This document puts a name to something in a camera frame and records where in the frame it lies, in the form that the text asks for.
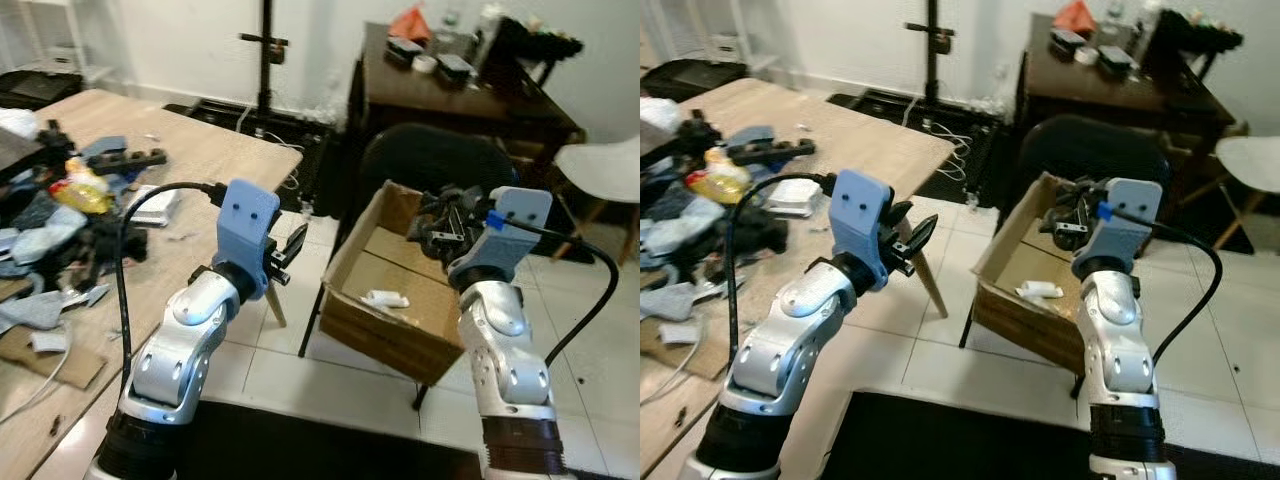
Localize black chair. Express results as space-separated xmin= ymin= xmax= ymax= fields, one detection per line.
xmin=958 ymin=113 xmax=1179 ymax=402
xmin=298 ymin=123 xmax=523 ymax=412

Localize light wooden table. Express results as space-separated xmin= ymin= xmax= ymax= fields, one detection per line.
xmin=0 ymin=88 xmax=304 ymax=480
xmin=640 ymin=77 xmax=957 ymax=478

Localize black flat floor case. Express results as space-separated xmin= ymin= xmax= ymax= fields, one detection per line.
xmin=163 ymin=97 xmax=338 ymax=217
xmin=828 ymin=87 xmax=1004 ymax=207

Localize brown cardboard box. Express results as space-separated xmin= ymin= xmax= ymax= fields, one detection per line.
xmin=964 ymin=171 xmax=1113 ymax=377
xmin=318 ymin=180 xmax=523 ymax=387

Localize dark wooden desk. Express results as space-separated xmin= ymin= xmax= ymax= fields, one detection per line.
xmin=1013 ymin=11 xmax=1251 ymax=183
xmin=344 ymin=21 xmax=588 ymax=193

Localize white flat box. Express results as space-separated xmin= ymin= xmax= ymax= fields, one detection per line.
xmin=766 ymin=174 xmax=828 ymax=219
xmin=127 ymin=184 xmax=184 ymax=227

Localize black long tool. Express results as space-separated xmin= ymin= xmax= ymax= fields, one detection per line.
xmin=727 ymin=139 xmax=817 ymax=168
xmin=84 ymin=147 xmax=170 ymax=178

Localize white plastic chair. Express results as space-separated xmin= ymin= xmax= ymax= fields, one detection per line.
xmin=554 ymin=134 xmax=641 ymax=239
xmin=1213 ymin=134 xmax=1280 ymax=253

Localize black tripod stand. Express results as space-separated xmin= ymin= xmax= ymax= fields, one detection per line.
xmin=237 ymin=0 xmax=292 ymax=117
xmin=903 ymin=0 xmax=958 ymax=103

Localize yellow plastic bag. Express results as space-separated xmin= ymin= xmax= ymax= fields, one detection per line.
xmin=700 ymin=146 xmax=754 ymax=205
xmin=49 ymin=157 xmax=114 ymax=215

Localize red bag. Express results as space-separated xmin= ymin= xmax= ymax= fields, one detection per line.
xmin=1053 ymin=0 xmax=1097 ymax=33
xmin=389 ymin=3 xmax=432 ymax=42

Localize black bulky device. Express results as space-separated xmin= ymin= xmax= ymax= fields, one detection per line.
xmin=1140 ymin=6 xmax=1246 ymax=81
xmin=478 ymin=14 xmax=587 ymax=89

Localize black robot torso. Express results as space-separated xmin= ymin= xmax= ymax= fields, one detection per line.
xmin=172 ymin=398 xmax=485 ymax=480
xmin=818 ymin=389 xmax=1098 ymax=480

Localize blue cloth pile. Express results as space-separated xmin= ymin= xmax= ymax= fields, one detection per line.
xmin=0 ymin=135 xmax=136 ymax=333
xmin=640 ymin=125 xmax=791 ymax=323

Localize brown cardboard sheet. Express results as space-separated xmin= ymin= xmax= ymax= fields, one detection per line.
xmin=0 ymin=324 xmax=110 ymax=392
xmin=640 ymin=315 xmax=743 ymax=382

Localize black floor bag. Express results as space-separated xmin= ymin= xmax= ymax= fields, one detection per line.
xmin=642 ymin=58 xmax=749 ymax=103
xmin=0 ymin=69 xmax=87 ymax=110

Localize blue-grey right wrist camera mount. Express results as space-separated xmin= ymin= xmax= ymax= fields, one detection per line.
xmin=1071 ymin=178 xmax=1165 ymax=281
xmin=446 ymin=186 xmax=554 ymax=291

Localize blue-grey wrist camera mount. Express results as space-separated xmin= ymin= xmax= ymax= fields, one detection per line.
xmin=829 ymin=168 xmax=895 ymax=292
xmin=214 ymin=179 xmax=282 ymax=301
xmin=446 ymin=186 xmax=554 ymax=291
xmin=1071 ymin=178 xmax=1165 ymax=281

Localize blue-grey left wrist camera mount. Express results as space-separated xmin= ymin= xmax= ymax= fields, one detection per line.
xmin=214 ymin=179 xmax=282 ymax=301
xmin=829 ymin=168 xmax=895 ymax=292

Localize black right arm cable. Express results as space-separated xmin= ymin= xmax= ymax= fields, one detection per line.
xmin=488 ymin=212 xmax=622 ymax=369
xmin=1098 ymin=203 xmax=1225 ymax=368

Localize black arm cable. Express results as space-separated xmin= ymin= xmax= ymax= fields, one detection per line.
xmin=114 ymin=181 xmax=230 ymax=393
xmin=724 ymin=173 xmax=839 ymax=363
xmin=488 ymin=212 xmax=622 ymax=369
xmin=1098 ymin=203 xmax=1225 ymax=368

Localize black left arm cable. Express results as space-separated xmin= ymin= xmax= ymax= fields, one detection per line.
xmin=724 ymin=173 xmax=839 ymax=363
xmin=114 ymin=181 xmax=230 ymax=393

